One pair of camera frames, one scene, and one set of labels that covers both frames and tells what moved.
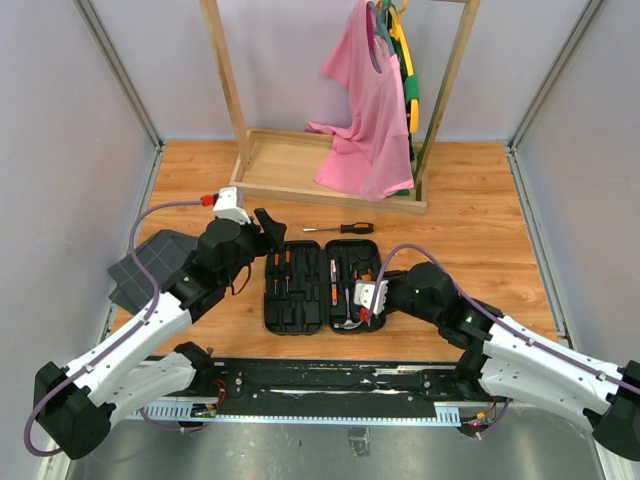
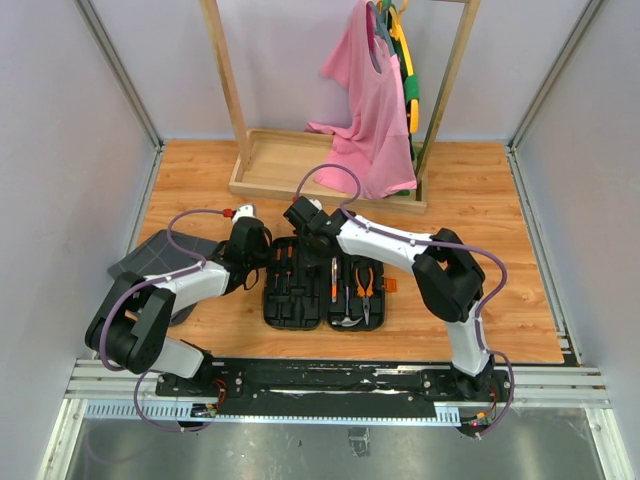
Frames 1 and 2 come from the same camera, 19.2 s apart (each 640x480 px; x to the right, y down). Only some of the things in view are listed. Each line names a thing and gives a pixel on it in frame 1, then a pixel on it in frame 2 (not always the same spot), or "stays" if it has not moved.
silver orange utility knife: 333,277 stays
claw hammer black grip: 348,323 stays
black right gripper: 392,278 -> 305,254
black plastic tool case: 309,286 stays
